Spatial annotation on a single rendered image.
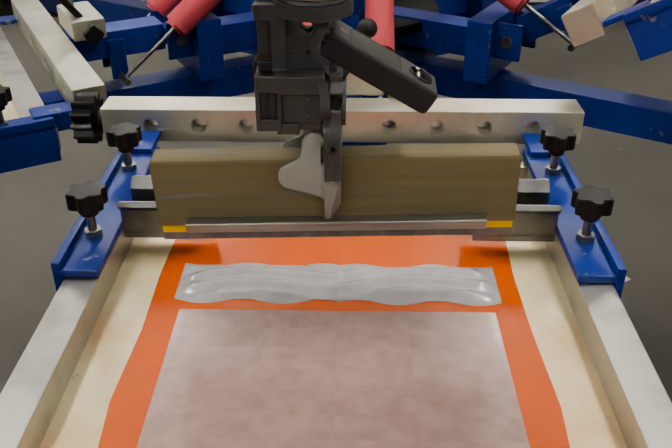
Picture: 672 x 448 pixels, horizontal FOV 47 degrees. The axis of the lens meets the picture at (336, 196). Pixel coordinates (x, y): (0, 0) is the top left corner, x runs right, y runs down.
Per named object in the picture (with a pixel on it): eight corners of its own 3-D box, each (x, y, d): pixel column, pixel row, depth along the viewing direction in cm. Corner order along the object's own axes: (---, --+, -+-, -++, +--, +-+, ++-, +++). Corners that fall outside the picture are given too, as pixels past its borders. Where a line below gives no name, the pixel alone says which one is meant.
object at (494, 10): (570, 120, 132) (581, 53, 126) (116, 116, 133) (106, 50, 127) (494, -7, 202) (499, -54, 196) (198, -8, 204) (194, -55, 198)
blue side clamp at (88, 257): (106, 316, 84) (96, 263, 80) (61, 315, 84) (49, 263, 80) (164, 183, 110) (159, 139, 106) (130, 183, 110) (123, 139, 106)
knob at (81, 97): (113, 152, 110) (106, 104, 106) (74, 151, 110) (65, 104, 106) (127, 130, 116) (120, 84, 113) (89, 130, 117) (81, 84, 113)
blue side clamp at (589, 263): (615, 322, 83) (628, 269, 80) (569, 321, 83) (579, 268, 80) (552, 187, 109) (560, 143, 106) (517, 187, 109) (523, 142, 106)
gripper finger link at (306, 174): (280, 216, 75) (278, 126, 72) (340, 217, 75) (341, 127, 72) (277, 229, 73) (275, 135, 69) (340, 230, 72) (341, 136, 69)
